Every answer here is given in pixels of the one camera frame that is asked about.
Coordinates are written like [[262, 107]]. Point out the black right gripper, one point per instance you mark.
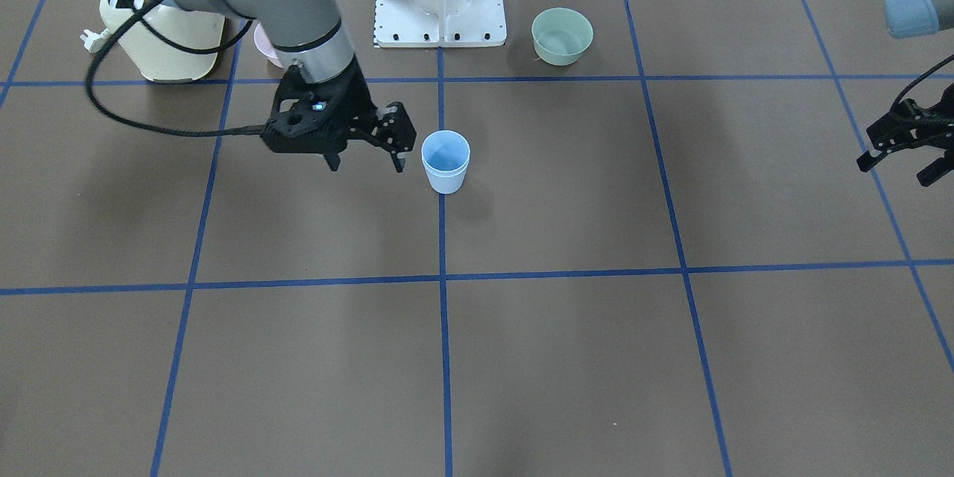
[[356, 100]]

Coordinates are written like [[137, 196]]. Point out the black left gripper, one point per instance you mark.
[[908, 128]]

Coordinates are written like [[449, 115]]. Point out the light blue cup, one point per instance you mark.
[[445, 181], [445, 154]]

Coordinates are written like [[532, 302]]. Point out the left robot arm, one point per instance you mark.
[[919, 18]]

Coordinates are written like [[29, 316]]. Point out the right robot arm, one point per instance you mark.
[[309, 32]]

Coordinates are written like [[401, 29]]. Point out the pink bowl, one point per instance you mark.
[[265, 46]]

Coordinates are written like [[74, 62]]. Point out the green bowl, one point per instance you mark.
[[561, 35]]

